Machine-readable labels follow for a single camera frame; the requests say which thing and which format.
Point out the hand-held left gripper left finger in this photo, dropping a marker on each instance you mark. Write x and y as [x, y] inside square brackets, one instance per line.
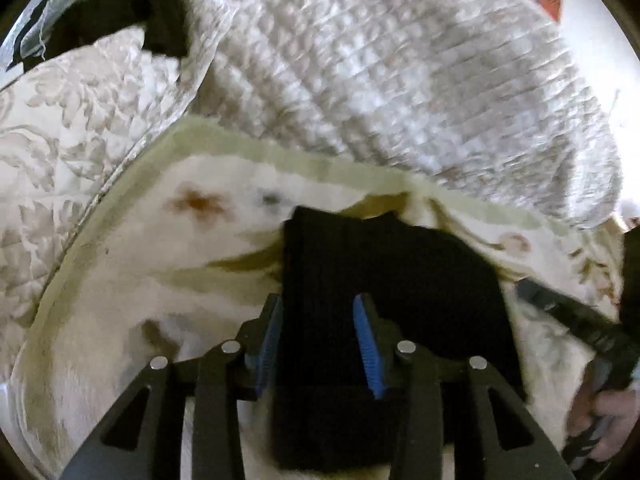
[267, 350]

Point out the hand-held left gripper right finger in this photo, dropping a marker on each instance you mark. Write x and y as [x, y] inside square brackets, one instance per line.
[366, 350]

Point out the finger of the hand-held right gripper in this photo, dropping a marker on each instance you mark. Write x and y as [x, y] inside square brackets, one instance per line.
[565, 310]

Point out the black pants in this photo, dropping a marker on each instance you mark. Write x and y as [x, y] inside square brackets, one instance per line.
[400, 270]

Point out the person's right hand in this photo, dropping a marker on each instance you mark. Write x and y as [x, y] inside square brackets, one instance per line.
[620, 410]

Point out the dark cloth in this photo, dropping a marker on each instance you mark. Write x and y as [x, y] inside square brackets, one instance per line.
[632, 280]

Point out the green-edged cream plush blanket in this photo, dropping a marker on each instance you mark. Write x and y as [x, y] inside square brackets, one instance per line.
[150, 240]

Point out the cream floral bed sheet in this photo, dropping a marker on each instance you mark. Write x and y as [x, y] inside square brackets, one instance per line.
[60, 160]

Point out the white quilted floral bedspread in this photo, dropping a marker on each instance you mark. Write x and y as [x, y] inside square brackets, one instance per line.
[375, 60]

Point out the black furniture frame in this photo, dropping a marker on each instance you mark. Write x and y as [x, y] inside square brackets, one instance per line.
[150, 5]

